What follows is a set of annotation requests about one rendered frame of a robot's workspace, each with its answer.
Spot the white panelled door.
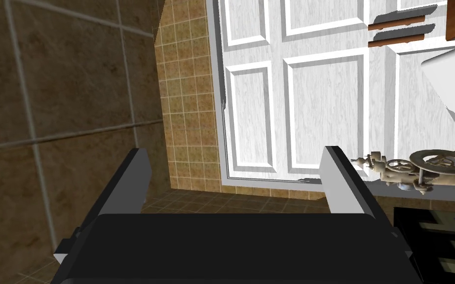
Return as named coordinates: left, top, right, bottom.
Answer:
left=207, top=0, right=455, bottom=197

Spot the brown wooden bar handle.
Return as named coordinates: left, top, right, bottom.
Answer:
left=368, top=34, right=425, bottom=48
left=368, top=15, right=426, bottom=32

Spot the beige valve tap fixture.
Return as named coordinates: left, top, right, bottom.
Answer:
left=351, top=148, right=455, bottom=196

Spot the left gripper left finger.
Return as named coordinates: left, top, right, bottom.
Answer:
left=76, top=147, right=152, bottom=235

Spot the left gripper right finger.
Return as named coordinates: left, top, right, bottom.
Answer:
left=319, top=145, right=395, bottom=234

